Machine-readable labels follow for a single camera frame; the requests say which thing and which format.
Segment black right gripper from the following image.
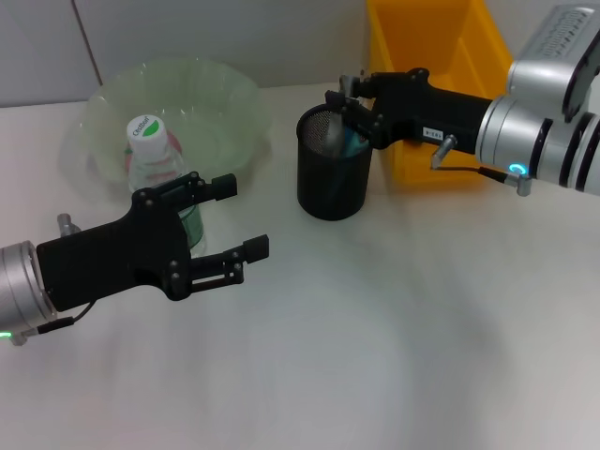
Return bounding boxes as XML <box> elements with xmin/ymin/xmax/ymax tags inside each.
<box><xmin>325</xmin><ymin>67</ymin><xmax>497</xmax><ymax>155</ymax></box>

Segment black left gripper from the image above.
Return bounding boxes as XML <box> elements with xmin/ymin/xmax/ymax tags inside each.
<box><xmin>36</xmin><ymin>171</ymin><xmax>272</xmax><ymax>314</ymax></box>

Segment blue scissors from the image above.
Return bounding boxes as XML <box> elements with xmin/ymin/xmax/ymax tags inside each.
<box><xmin>343</xmin><ymin>129</ymin><xmax>372</xmax><ymax>159</ymax></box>

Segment black mesh pen cup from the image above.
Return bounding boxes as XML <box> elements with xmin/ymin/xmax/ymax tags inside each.
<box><xmin>294</xmin><ymin>103</ymin><xmax>375</xmax><ymax>221</ymax></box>

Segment clear green-label water bottle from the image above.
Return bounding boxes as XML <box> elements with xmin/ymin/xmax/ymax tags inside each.
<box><xmin>125</xmin><ymin>114</ymin><xmax>207</xmax><ymax>258</ymax></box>

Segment translucent green fruit bowl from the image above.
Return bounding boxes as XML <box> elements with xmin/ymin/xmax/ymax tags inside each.
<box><xmin>60</xmin><ymin>55</ymin><xmax>273</xmax><ymax>198</ymax></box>

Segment yellow plastic bin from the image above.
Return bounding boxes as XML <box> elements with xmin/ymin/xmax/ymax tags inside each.
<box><xmin>366</xmin><ymin>0</ymin><xmax>515</xmax><ymax>187</ymax></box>

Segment silver right gripper connector post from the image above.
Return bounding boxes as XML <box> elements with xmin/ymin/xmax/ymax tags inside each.
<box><xmin>429</xmin><ymin>134</ymin><xmax>458</xmax><ymax>170</ymax></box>

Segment silver gripper connector post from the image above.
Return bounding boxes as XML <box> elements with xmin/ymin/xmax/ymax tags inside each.
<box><xmin>429</xmin><ymin>134</ymin><xmax>458</xmax><ymax>170</ymax></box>
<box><xmin>56</xmin><ymin>213</ymin><xmax>81</xmax><ymax>235</ymax></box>

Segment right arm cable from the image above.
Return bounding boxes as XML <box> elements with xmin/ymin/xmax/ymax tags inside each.
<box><xmin>430</xmin><ymin>163</ymin><xmax>534</xmax><ymax>197</ymax></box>

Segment silver left gripper connector post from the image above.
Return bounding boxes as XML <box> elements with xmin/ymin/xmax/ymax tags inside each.
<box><xmin>56</xmin><ymin>213</ymin><xmax>81</xmax><ymax>235</ymax></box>

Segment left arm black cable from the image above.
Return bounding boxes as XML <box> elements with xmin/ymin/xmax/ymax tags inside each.
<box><xmin>13</xmin><ymin>299</ymin><xmax>98</xmax><ymax>346</ymax></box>

